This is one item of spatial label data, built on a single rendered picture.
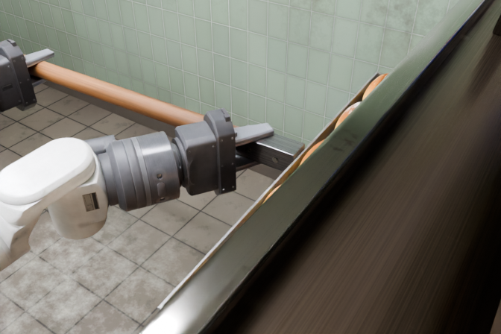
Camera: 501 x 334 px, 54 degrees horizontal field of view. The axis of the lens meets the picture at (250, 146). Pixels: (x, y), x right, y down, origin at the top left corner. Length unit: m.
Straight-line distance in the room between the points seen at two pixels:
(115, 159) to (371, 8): 1.44
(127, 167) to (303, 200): 0.39
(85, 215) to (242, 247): 0.43
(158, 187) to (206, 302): 0.42
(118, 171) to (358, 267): 0.40
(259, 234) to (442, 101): 0.20
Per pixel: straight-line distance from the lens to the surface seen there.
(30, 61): 0.92
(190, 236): 2.22
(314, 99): 2.14
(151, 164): 0.59
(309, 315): 0.21
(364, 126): 0.27
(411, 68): 0.34
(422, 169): 0.29
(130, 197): 0.59
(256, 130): 0.64
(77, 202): 0.60
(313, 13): 2.00
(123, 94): 0.78
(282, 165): 0.63
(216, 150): 0.61
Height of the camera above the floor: 1.57
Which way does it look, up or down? 35 degrees down
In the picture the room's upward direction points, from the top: straight up
